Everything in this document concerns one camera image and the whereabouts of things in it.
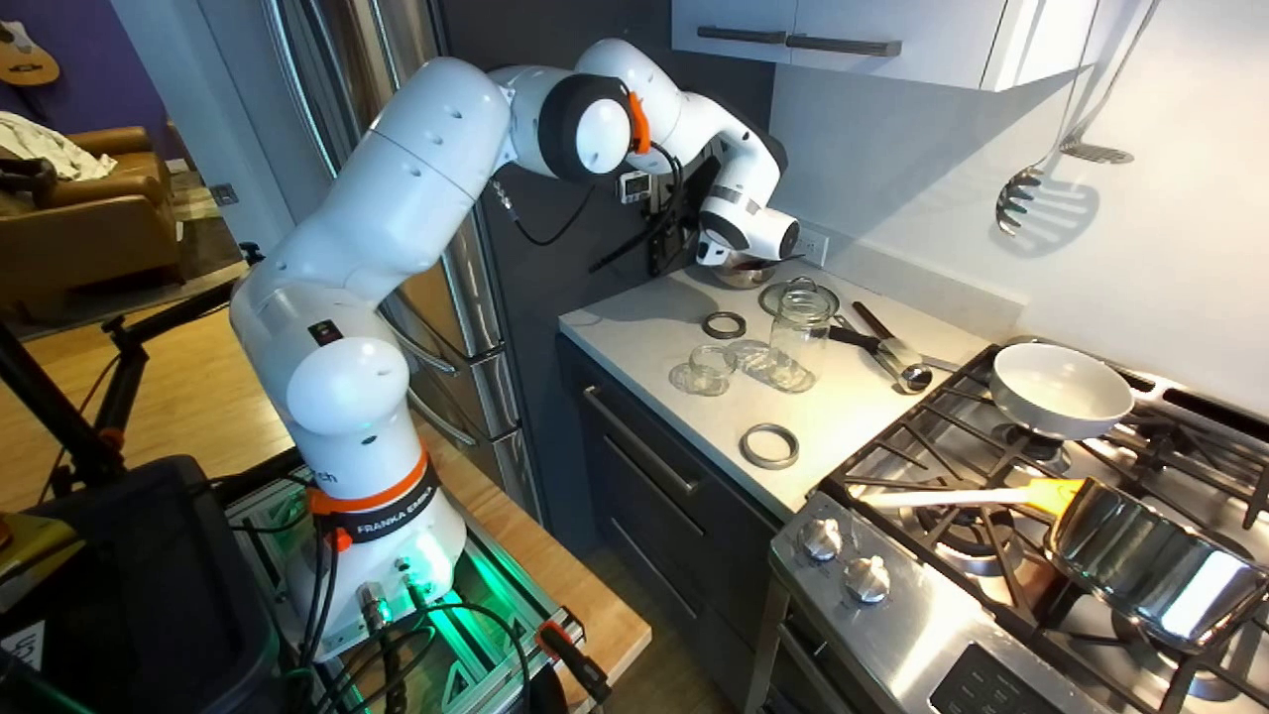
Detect small clear glass cup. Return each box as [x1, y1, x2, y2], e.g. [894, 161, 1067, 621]
[672, 346, 732, 395]

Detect dark grey base cabinet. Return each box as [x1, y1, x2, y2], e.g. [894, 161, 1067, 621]
[561, 339, 775, 707]

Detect right stove knob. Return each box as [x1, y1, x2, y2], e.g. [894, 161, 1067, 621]
[845, 556, 894, 605]

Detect silver drawer handle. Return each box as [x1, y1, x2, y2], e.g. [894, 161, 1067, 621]
[584, 386, 702, 495]

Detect yellow wooden handled spatula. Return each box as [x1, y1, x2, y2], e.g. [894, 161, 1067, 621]
[865, 476, 1081, 520]

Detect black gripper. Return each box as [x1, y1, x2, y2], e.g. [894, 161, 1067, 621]
[645, 161, 719, 276]

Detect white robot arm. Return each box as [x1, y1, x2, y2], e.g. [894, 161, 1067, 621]
[229, 40, 796, 661]

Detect acoustic guitar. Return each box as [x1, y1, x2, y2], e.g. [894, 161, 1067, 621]
[0, 18, 58, 87]

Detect hanging slotted spatula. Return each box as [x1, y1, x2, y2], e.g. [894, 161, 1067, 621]
[993, 0, 1162, 256]

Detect stainless steel pot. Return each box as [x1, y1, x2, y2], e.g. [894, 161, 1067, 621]
[1048, 483, 1267, 649]

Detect wooden robot platform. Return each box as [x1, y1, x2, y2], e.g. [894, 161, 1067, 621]
[422, 423, 656, 687]

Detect left stove knob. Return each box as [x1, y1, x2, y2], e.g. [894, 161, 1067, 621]
[806, 515, 845, 564]

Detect white frying pan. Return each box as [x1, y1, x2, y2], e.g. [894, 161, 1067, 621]
[993, 339, 1134, 438]

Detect white cloth on armchair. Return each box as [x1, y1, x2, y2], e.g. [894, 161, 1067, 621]
[0, 109, 114, 183]

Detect stainless steel gas stove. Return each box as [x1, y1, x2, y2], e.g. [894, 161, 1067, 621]
[742, 358, 1269, 714]

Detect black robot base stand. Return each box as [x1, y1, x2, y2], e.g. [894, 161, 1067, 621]
[229, 478, 611, 714]

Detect brown leather armchair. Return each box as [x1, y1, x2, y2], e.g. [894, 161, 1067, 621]
[0, 126, 183, 317]

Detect black metal tongs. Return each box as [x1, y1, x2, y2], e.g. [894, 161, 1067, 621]
[829, 301, 931, 395]

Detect stove knob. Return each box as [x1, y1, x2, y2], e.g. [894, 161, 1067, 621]
[845, 556, 894, 605]
[806, 515, 845, 564]

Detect black bin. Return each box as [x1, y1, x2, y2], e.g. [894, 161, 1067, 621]
[24, 454, 284, 714]

